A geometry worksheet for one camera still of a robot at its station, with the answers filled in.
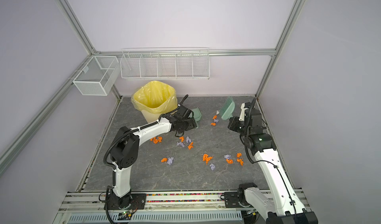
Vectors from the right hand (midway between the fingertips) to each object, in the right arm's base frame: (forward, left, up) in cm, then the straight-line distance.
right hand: (231, 119), depth 75 cm
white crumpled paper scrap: (+24, +3, -24) cm, 34 cm away
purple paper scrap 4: (-10, 0, -24) cm, 26 cm away
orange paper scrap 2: (+14, +7, -25) cm, 30 cm away
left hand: (+6, +20, -17) cm, 27 cm away
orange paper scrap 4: (-2, +22, -25) cm, 34 cm away
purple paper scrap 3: (-15, +9, -25) cm, 31 cm away
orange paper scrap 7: (-12, -1, -25) cm, 28 cm away
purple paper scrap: (+17, +5, -25) cm, 31 cm away
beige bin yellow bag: (+27, +48, -13) cm, 57 cm away
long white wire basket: (+43, +39, +5) cm, 58 cm away
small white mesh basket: (+36, +84, +1) cm, 92 cm away
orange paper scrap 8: (-8, -7, -25) cm, 28 cm away
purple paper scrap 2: (+1, +24, -24) cm, 33 cm away
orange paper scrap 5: (-12, +37, -24) cm, 46 cm away
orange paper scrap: (+21, +5, -26) cm, 34 cm away
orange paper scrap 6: (-11, +12, -24) cm, 29 cm away
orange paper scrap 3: (+2, +28, -24) cm, 36 cm away
